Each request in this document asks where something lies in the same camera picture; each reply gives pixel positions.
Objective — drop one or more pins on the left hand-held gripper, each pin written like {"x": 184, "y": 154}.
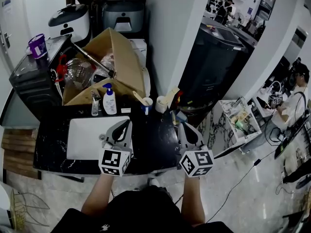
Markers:
{"x": 111, "y": 159}

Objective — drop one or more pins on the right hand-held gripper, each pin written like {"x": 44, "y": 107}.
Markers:
{"x": 199, "y": 159}

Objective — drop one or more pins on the blue and white mug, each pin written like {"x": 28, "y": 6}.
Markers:
{"x": 147, "y": 108}

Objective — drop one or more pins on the person's right forearm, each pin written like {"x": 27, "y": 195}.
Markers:
{"x": 193, "y": 200}

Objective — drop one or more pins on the person's left forearm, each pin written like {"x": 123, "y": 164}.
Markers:
{"x": 97, "y": 195}

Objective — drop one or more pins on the blue bowl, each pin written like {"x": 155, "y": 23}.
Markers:
{"x": 181, "y": 116}

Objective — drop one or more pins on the small white box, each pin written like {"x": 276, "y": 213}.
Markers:
{"x": 125, "y": 110}

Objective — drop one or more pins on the marble pattern box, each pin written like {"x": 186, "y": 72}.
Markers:
{"x": 218, "y": 127}

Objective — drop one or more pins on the white pump bottle blue cap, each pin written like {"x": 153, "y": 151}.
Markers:
{"x": 109, "y": 103}

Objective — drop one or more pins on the white sink basin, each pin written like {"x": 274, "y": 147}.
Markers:
{"x": 82, "y": 139}

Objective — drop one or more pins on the chrome faucet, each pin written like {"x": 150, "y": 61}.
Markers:
{"x": 95, "y": 105}

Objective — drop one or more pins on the person's shoe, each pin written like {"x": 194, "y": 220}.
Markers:
{"x": 154, "y": 182}

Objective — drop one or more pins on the clear plastic jug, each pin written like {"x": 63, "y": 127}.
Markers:
{"x": 79, "y": 74}

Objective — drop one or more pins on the brown cardboard box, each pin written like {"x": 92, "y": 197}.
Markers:
{"x": 126, "y": 62}

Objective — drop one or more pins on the person's black clothing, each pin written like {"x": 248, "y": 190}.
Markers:
{"x": 143, "y": 212}

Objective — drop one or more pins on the silver metal tube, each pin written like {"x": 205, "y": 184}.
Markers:
{"x": 92, "y": 59}

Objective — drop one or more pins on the red spray trigger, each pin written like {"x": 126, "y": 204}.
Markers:
{"x": 60, "y": 68}

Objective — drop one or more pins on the dark grey drawer unit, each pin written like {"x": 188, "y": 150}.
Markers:
{"x": 31, "y": 86}

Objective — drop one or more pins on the wooden steps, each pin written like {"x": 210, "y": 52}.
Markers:
{"x": 19, "y": 152}

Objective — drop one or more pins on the grey boxy appliance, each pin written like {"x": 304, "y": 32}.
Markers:
{"x": 124, "y": 13}

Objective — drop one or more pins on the white rounded appliance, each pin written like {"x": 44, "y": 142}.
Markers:
{"x": 73, "y": 21}

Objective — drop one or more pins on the white rounded bin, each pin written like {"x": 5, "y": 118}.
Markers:
{"x": 4, "y": 198}

